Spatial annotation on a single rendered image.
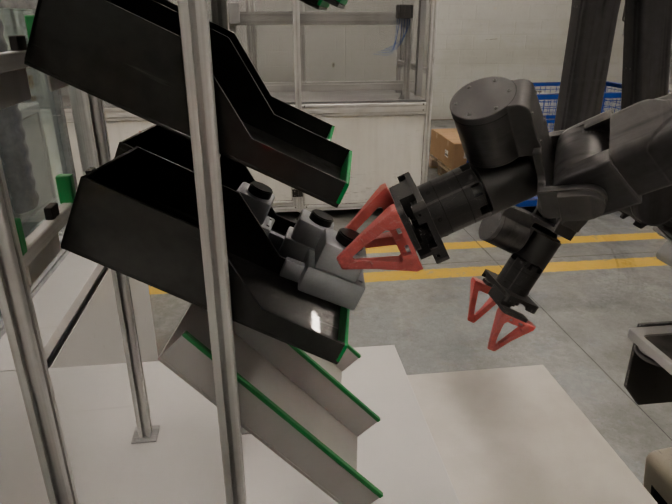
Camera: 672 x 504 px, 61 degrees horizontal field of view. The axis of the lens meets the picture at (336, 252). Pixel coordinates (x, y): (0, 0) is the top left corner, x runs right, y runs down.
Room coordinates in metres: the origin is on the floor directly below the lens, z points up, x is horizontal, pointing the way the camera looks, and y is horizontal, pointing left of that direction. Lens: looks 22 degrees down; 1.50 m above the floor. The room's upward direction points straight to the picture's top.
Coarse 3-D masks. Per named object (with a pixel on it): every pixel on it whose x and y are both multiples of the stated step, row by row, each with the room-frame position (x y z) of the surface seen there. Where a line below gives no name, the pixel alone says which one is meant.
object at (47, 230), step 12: (0, 60) 0.49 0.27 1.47; (12, 60) 0.52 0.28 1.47; (24, 60) 0.54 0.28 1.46; (0, 72) 0.49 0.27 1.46; (72, 204) 0.60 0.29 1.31; (60, 216) 0.56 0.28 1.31; (36, 228) 0.52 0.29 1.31; (48, 228) 0.52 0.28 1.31; (60, 228) 0.55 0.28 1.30; (36, 240) 0.49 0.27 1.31; (48, 240) 0.51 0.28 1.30; (36, 252) 0.48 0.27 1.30
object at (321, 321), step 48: (96, 192) 0.48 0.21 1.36; (144, 192) 0.61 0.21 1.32; (192, 192) 0.61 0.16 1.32; (96, 240) 0.48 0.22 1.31; (144, 240) 0.48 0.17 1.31; (192, 240) 0.48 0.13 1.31; (240, 240) 0.60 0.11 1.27; (192, 288) 0.48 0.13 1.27; (240, 288) 0.48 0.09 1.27; (288, 288) 0.58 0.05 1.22; (288, 336) 0.47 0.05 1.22; (336, 336) 0.52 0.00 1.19
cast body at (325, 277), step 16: (320, 240) 0.55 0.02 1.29; (336, 240) 0.53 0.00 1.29; (352, 240) 0.52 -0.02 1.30; (320, 256) 0.52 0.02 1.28; (336, 256) 0.52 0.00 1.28; (288, 272) 0.53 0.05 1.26; (304, 272) 0.52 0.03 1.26; (320, 272) 0.52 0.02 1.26; (336, 272) 0.52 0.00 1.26; (352, 272) 0.52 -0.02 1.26; (304, 288) 0.52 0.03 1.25; (320, 288) 0.52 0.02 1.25; (336, 288) 0.52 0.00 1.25; (352, 288) 0.52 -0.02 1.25; (336, 304) 0.52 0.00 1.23; (352, 304) 0.52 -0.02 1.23
